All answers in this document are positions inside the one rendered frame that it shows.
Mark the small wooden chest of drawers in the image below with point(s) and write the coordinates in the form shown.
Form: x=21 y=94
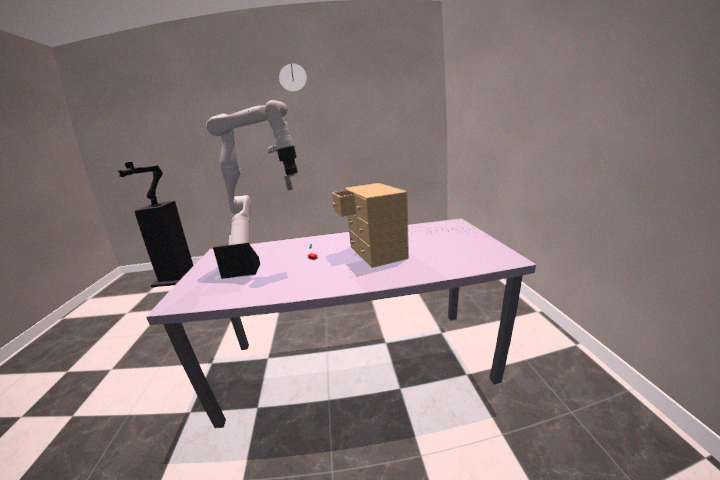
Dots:
x=387 y=224

